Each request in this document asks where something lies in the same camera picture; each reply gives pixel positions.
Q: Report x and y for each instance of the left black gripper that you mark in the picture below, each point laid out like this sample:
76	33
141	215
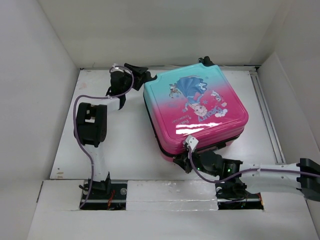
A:
138	73

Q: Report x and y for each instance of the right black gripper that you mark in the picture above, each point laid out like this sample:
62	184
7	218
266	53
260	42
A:
184	161

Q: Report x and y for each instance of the teal pink suitcase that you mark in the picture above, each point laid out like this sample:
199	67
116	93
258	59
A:
193	100

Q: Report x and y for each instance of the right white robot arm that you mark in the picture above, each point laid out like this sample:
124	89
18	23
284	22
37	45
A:
235	180

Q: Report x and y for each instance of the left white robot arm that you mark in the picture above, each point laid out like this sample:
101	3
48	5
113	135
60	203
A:
89	116

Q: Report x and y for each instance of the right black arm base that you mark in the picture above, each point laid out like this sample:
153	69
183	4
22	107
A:
234	196

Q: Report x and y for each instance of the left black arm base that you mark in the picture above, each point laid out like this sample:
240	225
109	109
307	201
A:
114	200

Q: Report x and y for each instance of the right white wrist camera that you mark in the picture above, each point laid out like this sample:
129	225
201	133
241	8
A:
191	143

